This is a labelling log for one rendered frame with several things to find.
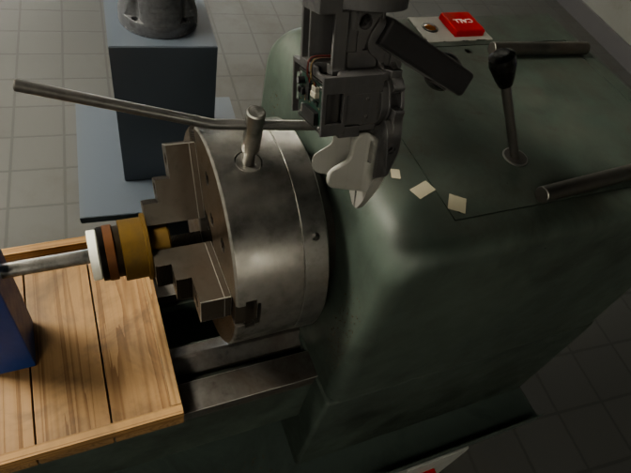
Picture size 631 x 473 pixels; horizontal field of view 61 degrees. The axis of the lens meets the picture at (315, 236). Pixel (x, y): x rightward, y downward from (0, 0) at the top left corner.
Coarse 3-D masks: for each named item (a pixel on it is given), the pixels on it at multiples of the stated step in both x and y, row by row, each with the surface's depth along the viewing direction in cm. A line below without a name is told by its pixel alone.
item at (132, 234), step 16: (128, 224) 71; (144, 224) 71; (160, 224) 74; (112, 240) 70; (128, 240) 70; (144, 240) 70; (160, 240) 72; (112, 256) 69; (128, 256) 70; (144, 256) 70; (112, 272) 70; (128, 272) 71; (144, 272) 72
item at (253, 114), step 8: (248, 112) 59; (256, 112) 59; (264, 112) 59; (248, 120) 59; (256, 120) 59; (264, 120) 60; (248, 128) 60; (256, 128) 60; (248, 136) 61; (256, 136) 61; (248, 144) 62; (256, 144) 62; (248, 152) 63; (256, 152) 64; (248, 160) 65
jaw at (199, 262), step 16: (160, 256) 71; (176, 256) 71; (192, 256) 71; (208, 256) 72; (160, 272) 70; (176, 272) 69; (192, 272) 69; (208, 272) 70; (176, 288) 71; (192, 288) 70; (208, 288) 68; (224, 288) 68; (208, 304) 67; (224, 304) 68; (256, 304) 68; (240, 320) 69
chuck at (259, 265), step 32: (192, 128) 75; (224, 160) 65; (224, 192) 63; (256, 192) 65; (288, 192) 66; (192, 224) 87; (224, 224) 64; (256, 224) 64; (288, 224) 65; (224, 256) 67; (256, 256) 64; (288, 256) 66; (256, 288) 66; (288, 288) 68; (224, 320) 75; (256, 320) 70; (288, 320) 72
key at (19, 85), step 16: (16, 80) 50; (48, 96) 52; (64, 96) 52; (80, 96) 53; (96, 96) 53; (128, 112) 55; (144, 112) 56; (160, 112) 56; (176, 112) 57; (208, 128) 59; (224, 128) 60; (240, 128) 60; (272, 128) 61; (288, 128) 62; (304, 128) 62
